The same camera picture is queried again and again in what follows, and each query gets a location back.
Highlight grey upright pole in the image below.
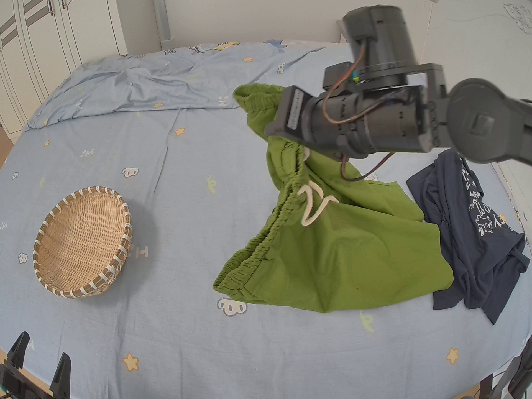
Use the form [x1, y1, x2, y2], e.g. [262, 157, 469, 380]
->
[149, 0, 172, 42]

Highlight green shorts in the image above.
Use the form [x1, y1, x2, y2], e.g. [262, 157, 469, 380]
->
[213, 83, 454, 314]

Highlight dark blue printed T-shirt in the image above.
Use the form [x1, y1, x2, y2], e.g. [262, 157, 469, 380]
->
[406, 149, 532, 326]

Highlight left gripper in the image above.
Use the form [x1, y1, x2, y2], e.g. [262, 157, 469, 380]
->
[0, 332, 71, 399]

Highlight bed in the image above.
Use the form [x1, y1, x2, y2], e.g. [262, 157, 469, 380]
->
[0, 0, 532, 399]

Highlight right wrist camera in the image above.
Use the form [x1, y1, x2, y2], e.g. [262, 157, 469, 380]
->
[322, 62, 360, 92]

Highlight white wardrobe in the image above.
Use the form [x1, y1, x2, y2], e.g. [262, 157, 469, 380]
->
[0, 0, 127, 136]

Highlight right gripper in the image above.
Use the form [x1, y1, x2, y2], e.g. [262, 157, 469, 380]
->
[265, 86, 431, 158]

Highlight pale blue quilt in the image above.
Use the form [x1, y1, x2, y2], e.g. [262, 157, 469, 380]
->
[23, 39, 354, 133]

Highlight round woven basket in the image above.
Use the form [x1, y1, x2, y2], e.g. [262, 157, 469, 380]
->
[33, 186, 133, 299]

